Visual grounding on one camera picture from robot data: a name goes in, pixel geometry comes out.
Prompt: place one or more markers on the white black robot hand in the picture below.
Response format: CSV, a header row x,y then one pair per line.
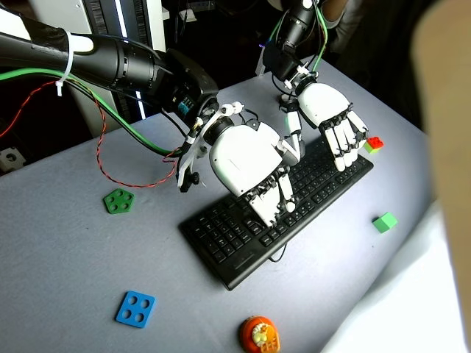
x,y
324,106
243,158

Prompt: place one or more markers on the red and green toy brick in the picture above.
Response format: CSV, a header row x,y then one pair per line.
x,y
374,143

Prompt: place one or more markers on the black computer keyboard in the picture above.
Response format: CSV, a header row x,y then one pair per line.
x,y
228,235

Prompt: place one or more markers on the person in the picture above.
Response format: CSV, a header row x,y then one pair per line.
x,y
336,9

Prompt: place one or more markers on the beige blurred panel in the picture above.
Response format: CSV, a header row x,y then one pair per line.
x,y
449,110

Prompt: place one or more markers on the green toy cube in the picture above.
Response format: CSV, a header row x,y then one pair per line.
x,y
384,222

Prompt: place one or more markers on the green pentagon holed block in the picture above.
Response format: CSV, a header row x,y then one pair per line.
x,y
119,201

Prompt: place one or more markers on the orange toy cake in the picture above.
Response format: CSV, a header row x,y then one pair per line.
x,y
259,336

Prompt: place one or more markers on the blue square four-hole block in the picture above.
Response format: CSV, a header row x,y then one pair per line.
x,y
135,309

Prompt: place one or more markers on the grey table cloth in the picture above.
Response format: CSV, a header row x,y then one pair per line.
x,y
73,257

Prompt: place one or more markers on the white zip tie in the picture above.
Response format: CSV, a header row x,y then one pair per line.
x,y
66,70

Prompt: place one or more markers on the white cloth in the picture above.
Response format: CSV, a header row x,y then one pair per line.
x,y
412,294

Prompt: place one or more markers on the white metal bracket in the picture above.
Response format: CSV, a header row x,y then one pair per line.
x,y
10,159

